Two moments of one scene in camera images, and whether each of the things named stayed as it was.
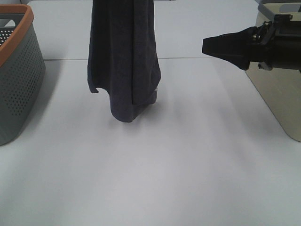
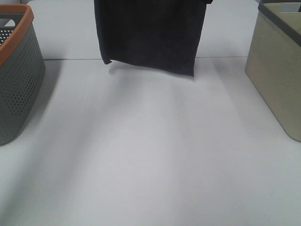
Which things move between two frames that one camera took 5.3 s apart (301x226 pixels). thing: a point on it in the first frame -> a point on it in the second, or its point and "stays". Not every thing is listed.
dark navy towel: (122, 57) -> (164, 35)
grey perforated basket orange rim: (22, 68) stays
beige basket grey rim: (281, 87) stays
